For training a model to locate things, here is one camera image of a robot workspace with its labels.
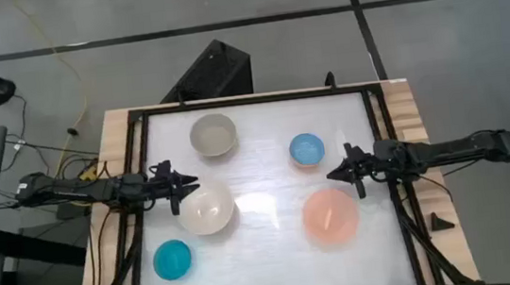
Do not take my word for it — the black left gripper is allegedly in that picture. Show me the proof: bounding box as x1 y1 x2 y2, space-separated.
144 156 205 219

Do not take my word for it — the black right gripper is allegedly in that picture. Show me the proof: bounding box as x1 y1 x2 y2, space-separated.
322 140 383 203

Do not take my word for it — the large white bowl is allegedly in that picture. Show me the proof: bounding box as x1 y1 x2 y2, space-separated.
173 176 239 240

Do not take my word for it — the grey bowl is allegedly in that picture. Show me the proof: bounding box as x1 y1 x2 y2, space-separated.
187 110 241 160

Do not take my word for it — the small light blue bowl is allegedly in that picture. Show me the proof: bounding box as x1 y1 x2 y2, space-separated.
286 130 328 169

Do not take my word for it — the small teal bowl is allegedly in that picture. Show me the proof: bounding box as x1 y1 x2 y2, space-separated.
149 237 196 283

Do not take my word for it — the black box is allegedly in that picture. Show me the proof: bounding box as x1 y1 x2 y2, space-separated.
154 35 255 105

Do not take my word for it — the black frame clamp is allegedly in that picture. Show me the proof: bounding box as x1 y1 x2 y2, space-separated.
323 71 339 92

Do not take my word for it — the black metal table frame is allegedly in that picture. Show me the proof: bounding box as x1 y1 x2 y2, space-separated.
59 72 485 285

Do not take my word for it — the black triangular bracket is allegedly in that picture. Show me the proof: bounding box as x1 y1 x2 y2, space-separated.
429 210 456 233

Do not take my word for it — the yellow cable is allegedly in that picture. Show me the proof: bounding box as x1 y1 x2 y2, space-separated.
13 0 99 187

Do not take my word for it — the black cable bundle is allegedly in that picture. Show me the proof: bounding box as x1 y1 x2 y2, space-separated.
0 86 106 210

